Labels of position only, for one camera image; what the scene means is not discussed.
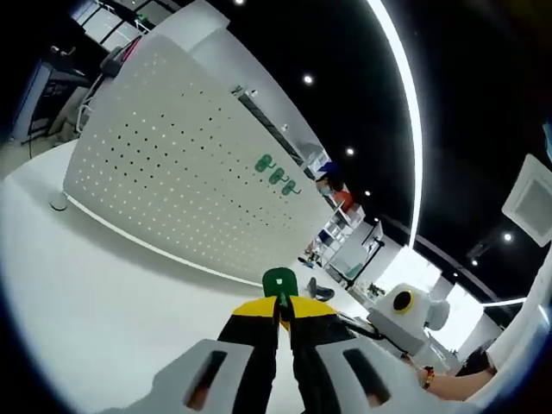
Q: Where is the grey equipment cart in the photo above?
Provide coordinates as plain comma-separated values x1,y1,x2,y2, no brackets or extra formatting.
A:
12,55,96,143

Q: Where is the ceiling spotlights group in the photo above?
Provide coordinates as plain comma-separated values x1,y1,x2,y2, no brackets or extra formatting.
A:
232,0,514,267

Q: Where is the white garment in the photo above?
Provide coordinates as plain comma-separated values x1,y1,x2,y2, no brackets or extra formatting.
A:
465,258,552,414

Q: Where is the white perforated mounting plate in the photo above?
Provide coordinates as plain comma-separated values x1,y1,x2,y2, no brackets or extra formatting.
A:
49,32,329,289

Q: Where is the grey bag with red strap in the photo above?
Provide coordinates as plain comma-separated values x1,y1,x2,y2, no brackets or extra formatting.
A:
99,36,143,78

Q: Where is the ceiling light strip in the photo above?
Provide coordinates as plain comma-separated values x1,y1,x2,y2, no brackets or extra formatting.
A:
366,0,423,249

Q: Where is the dark curved object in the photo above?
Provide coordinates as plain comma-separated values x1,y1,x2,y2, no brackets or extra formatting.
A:
306,277,336,302

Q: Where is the monitor on black stand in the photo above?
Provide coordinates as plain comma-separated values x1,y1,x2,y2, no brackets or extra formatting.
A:
344,217,385,288

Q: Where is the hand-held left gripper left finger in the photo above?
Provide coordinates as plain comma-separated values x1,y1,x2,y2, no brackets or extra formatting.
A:
144,296,279,414

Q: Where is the ceiling air conditioner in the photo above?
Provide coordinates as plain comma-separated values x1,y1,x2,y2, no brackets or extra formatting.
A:
501,154,552,247

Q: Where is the shelf with white bins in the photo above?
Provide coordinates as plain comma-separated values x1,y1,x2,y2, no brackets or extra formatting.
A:
317,206,367,268

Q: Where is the red bead bracelet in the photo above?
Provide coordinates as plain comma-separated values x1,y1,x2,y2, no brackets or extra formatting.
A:
417,364,436,392

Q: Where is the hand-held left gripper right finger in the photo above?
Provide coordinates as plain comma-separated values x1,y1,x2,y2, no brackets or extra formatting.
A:
279,295,471,414

